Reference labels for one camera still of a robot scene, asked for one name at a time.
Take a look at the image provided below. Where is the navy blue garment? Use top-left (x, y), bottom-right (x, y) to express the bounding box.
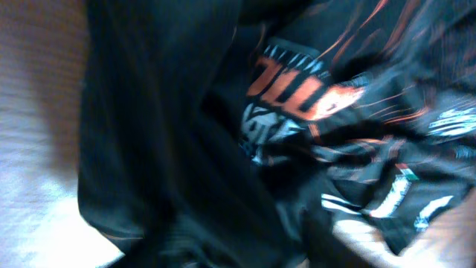
top-left (78, 1), bottom-right (298, 267)

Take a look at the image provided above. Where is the black patterned cycling jersey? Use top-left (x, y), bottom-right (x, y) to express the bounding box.
top-left (200, 0), bottom-right (476, 268)

